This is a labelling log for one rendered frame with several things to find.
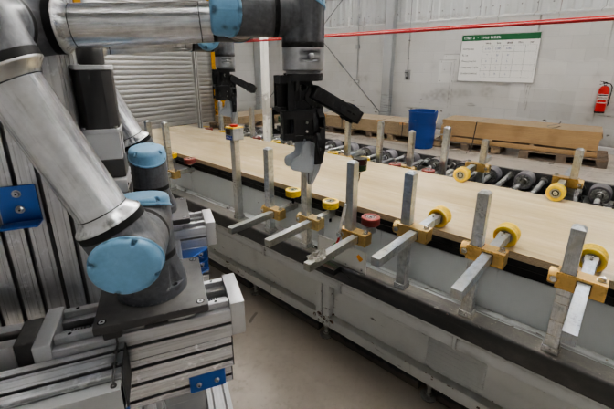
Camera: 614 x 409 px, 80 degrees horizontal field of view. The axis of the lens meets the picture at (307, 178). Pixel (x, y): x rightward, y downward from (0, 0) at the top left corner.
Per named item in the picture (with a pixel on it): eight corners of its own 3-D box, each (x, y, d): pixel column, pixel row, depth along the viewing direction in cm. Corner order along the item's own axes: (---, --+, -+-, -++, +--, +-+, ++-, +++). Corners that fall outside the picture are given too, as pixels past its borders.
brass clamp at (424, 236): (425, 246, 129) (426, 232, 128) (390, 234, 138) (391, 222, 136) (432, 239, 134) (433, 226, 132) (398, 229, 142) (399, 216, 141)
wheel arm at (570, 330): (576, 349, 81) (579, 335, 80) (556, 340, 83) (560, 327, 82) (598, 262, 117) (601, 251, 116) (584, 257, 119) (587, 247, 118)
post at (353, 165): (350, 269, 158) (354, 162, 143) (343, 267, 160) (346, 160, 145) (354, 266, 160) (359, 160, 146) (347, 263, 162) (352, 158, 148)
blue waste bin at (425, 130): (429, 152, 674) (433, 111, 652) (400, 147, 708) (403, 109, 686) (440, 146, 717) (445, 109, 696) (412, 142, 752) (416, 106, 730)
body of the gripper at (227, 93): (213, 99, 146) (210, 68, 142) (235, 99, 149) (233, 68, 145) (216, 101, 139) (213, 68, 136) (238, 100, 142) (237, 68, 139)
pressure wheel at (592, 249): (569, 258, 119) (592, 277, 116) (589, 244, 115) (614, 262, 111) (572, 252, 123) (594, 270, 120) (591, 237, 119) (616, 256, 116)
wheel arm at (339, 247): (310, 275, 129) (310, 264, 128) (302, 271, 131) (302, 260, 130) (375, 234, 160) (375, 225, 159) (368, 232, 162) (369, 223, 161)
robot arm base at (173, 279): (113, 313, 76) (105, 271, 73) (120, 276, 89) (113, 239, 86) (189, 298, 81) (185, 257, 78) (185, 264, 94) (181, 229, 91)
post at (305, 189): (306, 257, 175) (306, 160, 160) (301, 255, 177) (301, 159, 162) (311, 255, 177) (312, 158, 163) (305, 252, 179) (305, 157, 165)
